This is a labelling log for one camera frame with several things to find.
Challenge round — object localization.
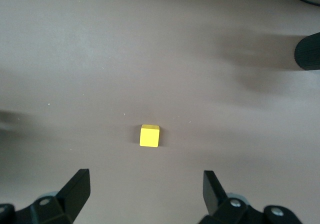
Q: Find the black foam cylinder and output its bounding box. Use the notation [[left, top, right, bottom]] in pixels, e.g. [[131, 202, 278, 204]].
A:
[[294, 31, 320, 72]]

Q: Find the yellow wooden block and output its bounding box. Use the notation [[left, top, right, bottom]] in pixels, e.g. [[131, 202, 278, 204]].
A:
[[138, 123, 161, 149]]

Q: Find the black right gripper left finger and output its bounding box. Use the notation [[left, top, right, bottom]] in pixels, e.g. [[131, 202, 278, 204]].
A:
[[0, 168, 91, 224]]

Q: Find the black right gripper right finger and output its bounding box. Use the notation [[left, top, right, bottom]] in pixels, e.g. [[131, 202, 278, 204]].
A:
[[199, 170, 302, 224]]

